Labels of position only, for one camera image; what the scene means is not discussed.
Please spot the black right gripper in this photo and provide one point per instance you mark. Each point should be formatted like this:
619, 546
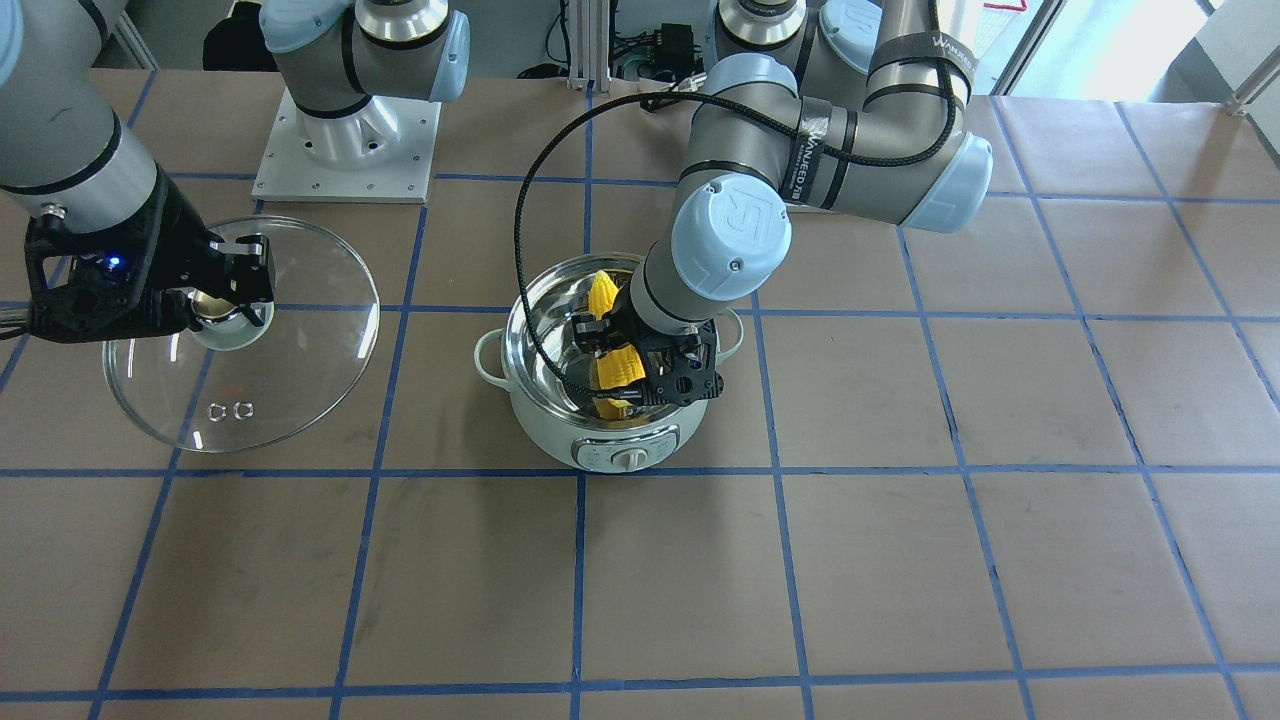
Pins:
178, 232

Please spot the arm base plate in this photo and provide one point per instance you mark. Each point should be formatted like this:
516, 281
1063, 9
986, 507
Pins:
382, 153

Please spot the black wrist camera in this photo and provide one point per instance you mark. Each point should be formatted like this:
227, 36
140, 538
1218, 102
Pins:
680, 370
102, 285

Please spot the yellow corn cob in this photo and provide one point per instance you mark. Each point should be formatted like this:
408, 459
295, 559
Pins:
615, 368

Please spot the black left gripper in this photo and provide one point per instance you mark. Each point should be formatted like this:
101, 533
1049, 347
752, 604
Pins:
632, 327

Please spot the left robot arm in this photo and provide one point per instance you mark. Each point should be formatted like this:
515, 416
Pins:
886, 143

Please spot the aluminium frame post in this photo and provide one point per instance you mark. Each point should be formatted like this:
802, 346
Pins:
589, 44

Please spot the glass pot lid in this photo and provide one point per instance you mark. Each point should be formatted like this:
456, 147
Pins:
232, 385

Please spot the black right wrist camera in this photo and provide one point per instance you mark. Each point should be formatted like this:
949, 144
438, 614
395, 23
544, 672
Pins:
102, 285

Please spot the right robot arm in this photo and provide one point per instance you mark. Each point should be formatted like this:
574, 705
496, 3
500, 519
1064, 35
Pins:
65, 141

